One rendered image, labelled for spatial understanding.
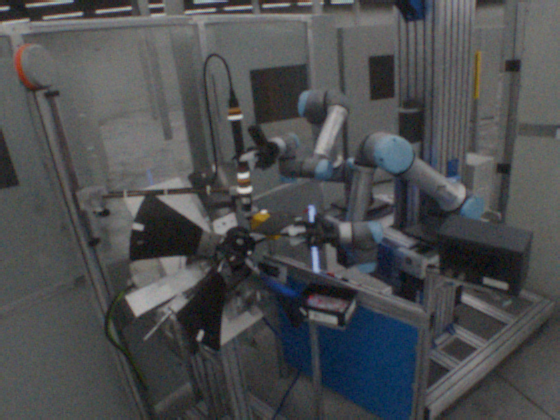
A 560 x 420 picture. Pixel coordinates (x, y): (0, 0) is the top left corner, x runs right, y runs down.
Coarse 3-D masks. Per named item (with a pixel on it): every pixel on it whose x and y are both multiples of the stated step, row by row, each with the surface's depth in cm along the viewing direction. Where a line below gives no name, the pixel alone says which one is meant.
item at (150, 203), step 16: (144, 208) 122; (160, 208) 124; (144, 224) 122; (160, 224) 124; (176, 224) 126; (192, 224) 128; (160, 240) 125; (176, 240) 127; (192, 240) 130; (144, 256) 124; (160, 256) 127
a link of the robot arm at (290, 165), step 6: (294, 156) 153; (282, 162) 152; (288, 162) 152; (294, 162) 152; (300, 162) 151; (282, 168) 154; (288, 168) 152; (294, 168) 151; (282, 174) 155; (288, 174) 154; (294, 174) 152; (282, 180) 156; (288, 180) 155; (294, 180) 156
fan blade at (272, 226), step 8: (272, 216) 159; (280, 216) 159; (288, 216) 158; (296, 216) 159; (264, 224) 152; (272, 224) 152; (280, 224) 151; (288, 224) 152; (256, 232) 145; (264, 232) 144; (272, 232) 144; (304, 232) 149
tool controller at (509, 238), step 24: (456, 216) 124; (456, 240) 117; (480, 240) 112; (504, 240) 110; (528, 240) 107; (456, 264) 122; (480, 264) 116; (504, 264) 110; (528, 264) 115; (504, 288) 115
